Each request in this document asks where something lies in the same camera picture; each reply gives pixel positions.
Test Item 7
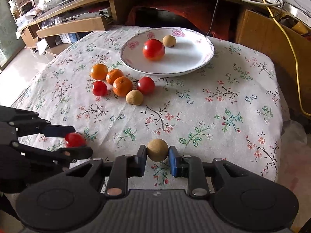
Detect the large red tomato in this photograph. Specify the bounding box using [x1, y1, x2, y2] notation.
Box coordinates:
[142, 39, 165, 61]

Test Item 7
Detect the brown cardboard panel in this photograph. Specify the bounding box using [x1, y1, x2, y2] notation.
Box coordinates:
[235, 10, 311, 113]

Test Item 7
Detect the blue white cardboard box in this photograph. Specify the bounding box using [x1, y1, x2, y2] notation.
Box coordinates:
[59, 33, 85, 44]

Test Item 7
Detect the brown longan fruit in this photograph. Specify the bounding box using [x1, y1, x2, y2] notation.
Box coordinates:
[162, 35, 176, 47]
[125, 90, 143, 106]
[147, 139, 169, 162]

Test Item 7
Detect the silver set-top box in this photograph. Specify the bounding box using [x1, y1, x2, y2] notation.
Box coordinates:
[41, 10, 112, 29]

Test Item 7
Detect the wooden TV cabinet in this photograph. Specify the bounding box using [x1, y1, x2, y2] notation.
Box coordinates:
[20, 0, 246, 56]

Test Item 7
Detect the white floral ceramic bowl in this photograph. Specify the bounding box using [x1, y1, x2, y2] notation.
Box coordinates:
[120, 27, 215, 77]

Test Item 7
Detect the floral white tablecloth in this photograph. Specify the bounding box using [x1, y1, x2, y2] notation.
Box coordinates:
[14, 26, 283, 181]

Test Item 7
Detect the yellow cable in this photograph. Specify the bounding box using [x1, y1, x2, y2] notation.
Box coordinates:
[228, 0, 311, 117]

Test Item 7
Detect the round orange mandarin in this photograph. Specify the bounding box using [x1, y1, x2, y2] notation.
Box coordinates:
[90, 64, 108, 81]

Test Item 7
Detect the white power strip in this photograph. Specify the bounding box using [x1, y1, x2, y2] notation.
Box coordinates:
[265, 0, 311, 27]

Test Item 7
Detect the small red cherry tomato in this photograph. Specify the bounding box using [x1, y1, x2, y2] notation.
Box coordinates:
[92, 81, 107, 97]

